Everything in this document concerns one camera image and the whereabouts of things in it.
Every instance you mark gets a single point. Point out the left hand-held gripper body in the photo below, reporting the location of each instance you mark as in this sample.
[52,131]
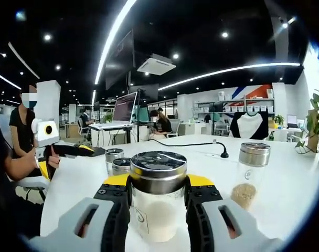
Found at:
[46,136]

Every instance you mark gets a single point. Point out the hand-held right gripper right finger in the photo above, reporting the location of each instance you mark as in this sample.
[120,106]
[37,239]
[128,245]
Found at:
[222,223]

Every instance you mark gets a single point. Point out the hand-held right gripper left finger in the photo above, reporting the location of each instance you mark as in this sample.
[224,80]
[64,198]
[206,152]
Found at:
[91,223]

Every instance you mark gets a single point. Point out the seasoning bottle brown granules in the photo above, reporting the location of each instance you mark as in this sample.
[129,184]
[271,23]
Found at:
[243,194]

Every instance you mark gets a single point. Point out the seasoning bottle white contents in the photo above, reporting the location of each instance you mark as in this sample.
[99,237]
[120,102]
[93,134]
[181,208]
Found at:
[157,220]
[121,165]
[114,155]

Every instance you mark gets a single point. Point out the person's left hand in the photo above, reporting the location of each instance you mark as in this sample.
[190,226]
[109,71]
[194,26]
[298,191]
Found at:
[32,160]

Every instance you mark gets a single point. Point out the white standing desk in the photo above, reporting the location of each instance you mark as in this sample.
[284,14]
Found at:
[109,134]

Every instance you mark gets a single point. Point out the bushy green office plant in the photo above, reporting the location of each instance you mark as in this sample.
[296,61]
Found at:
[107,118]

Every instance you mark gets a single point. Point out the white office chair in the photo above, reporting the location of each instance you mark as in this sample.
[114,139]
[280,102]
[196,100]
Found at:
[31,186]

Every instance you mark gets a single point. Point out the silver open laptop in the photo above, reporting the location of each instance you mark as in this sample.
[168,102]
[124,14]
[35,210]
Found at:
[125,107]

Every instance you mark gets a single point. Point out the small hanging black monitor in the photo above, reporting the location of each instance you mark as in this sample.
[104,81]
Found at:
[149,92]

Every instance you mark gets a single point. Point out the large hanging black monitor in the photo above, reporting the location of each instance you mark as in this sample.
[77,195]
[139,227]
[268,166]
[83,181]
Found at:
[120,60]

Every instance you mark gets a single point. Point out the chair with black white shirt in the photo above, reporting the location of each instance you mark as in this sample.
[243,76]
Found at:
[248,127]

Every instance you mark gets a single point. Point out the curved ceiling light strip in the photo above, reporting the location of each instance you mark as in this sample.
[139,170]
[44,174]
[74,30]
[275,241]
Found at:
[227,71]
[109,42]

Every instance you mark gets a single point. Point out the white ceiling air conditioner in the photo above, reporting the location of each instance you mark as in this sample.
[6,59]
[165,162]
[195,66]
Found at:
[157,64]

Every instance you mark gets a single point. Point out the small potted green plant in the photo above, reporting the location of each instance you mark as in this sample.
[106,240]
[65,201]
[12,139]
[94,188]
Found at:
[279,119]

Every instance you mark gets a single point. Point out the shelf with white bins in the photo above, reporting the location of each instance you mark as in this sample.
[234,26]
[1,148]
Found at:
[235,105]

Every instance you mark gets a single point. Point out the small computer screen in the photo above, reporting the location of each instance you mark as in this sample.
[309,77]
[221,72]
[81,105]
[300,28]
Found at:
[292,120]

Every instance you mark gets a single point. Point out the brown wooden board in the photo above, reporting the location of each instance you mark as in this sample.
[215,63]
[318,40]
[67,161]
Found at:
[313,136]

